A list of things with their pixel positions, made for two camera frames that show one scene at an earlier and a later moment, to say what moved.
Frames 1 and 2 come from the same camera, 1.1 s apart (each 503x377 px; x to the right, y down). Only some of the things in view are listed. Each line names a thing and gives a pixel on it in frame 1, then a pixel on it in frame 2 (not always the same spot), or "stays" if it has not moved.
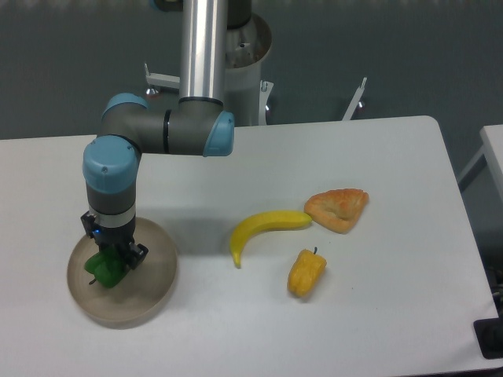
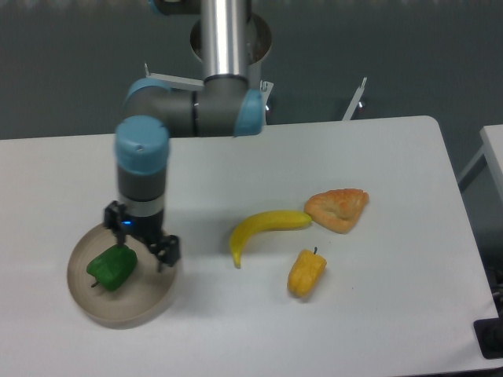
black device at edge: [490, 334] stays
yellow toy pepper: [306, 272] stays
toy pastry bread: [338, 209] stays
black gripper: [115, 239] to [148, 228]
